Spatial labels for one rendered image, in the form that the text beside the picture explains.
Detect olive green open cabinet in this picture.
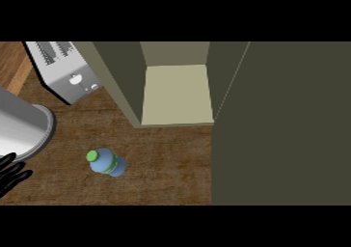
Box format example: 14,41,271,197
72,41,252,129

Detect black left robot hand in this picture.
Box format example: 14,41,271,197
0,151,35,205

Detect blue water bottle green cap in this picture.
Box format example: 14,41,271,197
85,147,130,178

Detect silver toaster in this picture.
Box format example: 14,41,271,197
23,41,104,106

